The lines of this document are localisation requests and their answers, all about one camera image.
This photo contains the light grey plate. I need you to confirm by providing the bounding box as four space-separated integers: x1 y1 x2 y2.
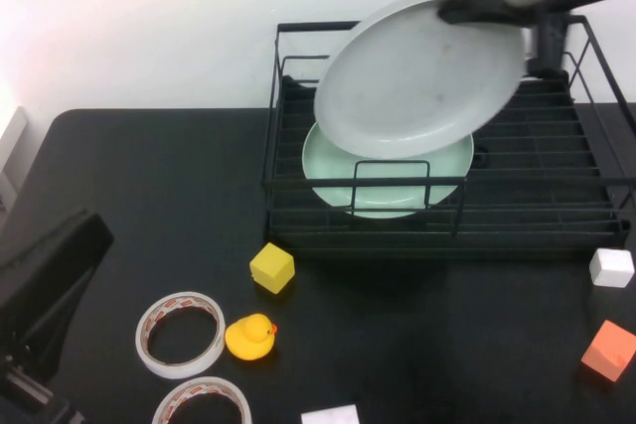
313 0 528 160

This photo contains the mint green plate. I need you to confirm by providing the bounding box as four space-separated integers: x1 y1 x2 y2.
302 120 476 220

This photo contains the black plastic drip tray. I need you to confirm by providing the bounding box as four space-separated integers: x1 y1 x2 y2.
267 71 628 259

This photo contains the white foam cube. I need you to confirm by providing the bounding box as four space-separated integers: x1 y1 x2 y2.
588 247 636 289

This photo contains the yellow foam cube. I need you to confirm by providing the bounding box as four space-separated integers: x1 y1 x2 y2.
249 241 296 295

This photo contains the orange foam cube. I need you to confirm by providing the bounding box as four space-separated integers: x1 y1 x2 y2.
580 319 636 384

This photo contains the yellow rubber duck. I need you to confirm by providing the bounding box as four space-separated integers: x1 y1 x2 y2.
224 313 278 360

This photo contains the white foam block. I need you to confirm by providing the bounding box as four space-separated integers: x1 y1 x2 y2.
299 403 360 424

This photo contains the white tape roll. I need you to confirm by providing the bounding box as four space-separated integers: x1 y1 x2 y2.
151 375 253 424
135 290 228 379

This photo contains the black wire dish rack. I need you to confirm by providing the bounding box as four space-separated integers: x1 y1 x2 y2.
261 14 636 259

